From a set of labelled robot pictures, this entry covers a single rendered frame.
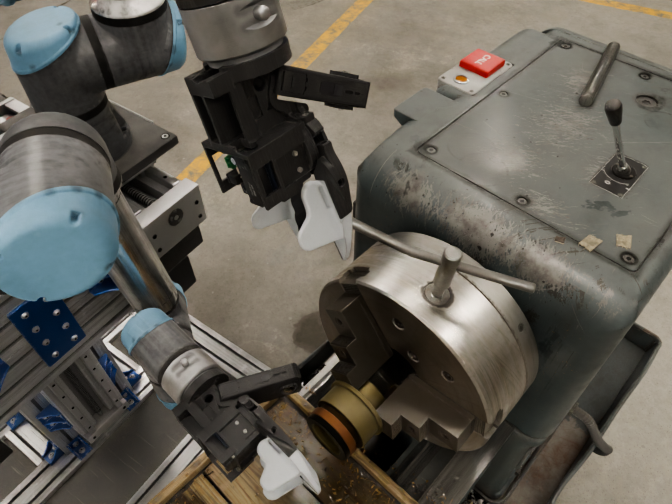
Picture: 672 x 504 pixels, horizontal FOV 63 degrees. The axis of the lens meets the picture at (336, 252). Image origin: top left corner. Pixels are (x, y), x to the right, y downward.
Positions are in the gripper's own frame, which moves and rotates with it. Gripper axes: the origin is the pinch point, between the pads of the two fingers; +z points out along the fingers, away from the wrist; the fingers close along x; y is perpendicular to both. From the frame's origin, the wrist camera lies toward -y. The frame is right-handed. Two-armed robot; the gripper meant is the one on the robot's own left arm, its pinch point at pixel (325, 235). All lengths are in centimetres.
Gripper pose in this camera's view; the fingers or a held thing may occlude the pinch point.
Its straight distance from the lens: 56.1
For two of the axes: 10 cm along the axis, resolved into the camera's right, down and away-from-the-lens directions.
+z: 2.4, 7.8, 5.8
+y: -6.9, 5.6, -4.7
